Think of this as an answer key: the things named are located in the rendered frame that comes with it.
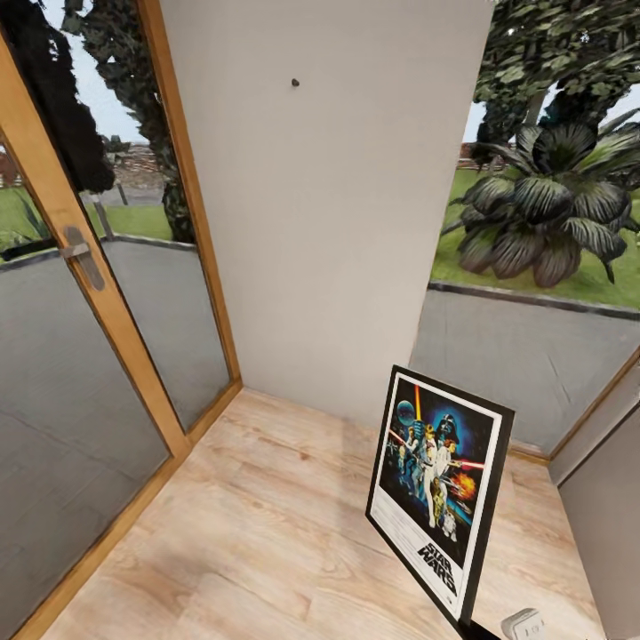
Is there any poster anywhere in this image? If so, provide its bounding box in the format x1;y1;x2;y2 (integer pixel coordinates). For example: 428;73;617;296
365;364;515;640

